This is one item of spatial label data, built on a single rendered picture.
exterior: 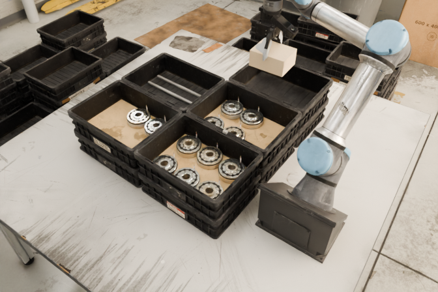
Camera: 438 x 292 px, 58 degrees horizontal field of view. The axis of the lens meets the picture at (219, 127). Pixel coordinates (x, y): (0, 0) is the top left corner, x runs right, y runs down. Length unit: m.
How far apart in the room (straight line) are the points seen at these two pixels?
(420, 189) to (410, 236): 0.39
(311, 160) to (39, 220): 1.06
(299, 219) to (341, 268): 0.24
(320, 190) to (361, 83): 0.39
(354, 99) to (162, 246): 0.84
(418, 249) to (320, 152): 1.40
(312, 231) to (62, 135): 1.23
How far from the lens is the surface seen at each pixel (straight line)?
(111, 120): 1.85
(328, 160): 1.28
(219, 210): 1.40
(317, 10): 1.60
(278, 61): 1.66
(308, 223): 1.40
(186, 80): 2.04
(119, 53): 3.19
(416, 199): 2.82
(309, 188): 1.44
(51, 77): 2.87
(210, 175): 1.55
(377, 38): 1.33
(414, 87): 3.76
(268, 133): 1.73
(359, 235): 1.63
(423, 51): 4.10
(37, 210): 1.76
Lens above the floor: 2.00
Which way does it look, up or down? 42 degrees down
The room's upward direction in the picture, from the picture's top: straight up
